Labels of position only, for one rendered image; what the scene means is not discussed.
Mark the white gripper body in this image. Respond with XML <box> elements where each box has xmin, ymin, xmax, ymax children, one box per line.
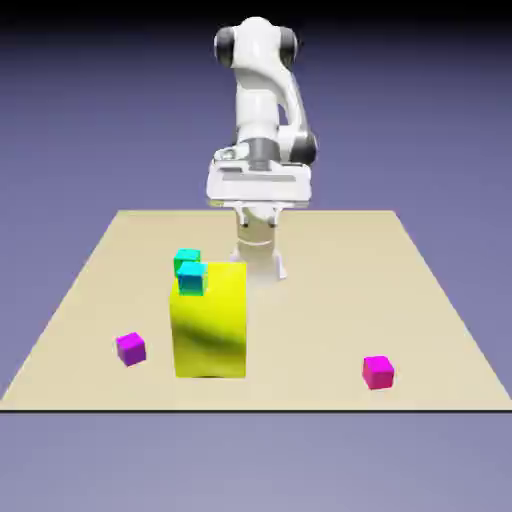
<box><xmin>205</xmin><ymin>160</ymin><xmax>313</xmax><ymax>210</ymax></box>

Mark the small teal cube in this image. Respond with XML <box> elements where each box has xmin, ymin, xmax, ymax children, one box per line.
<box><xmin>173</xmin><ymin>247</ymin><xmax>202</xmax><ymax>278</ymax></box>

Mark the small cyan cube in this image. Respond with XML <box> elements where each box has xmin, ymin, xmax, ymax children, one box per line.
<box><xmin>176</xmin><ymin>261</ymin><xmax>210</xmax><ymax>298</ymax></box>

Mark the small purple cube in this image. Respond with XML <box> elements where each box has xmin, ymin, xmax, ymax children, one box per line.
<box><xmin>115</xmin><ymin>331</ymin><xmax>148</xmax><ymax>368</ymax></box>

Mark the small magenta cube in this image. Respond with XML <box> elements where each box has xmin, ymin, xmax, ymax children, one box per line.
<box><xmin>361</xmin><ymin>355</ymin><xmax>396</xmax><ymax>392</ymax></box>

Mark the large yellow box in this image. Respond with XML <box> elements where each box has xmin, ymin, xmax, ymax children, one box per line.
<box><xmin>169</xmin><ymin>260</ymin><xmax>248</xmax><ymax>380</ymax></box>

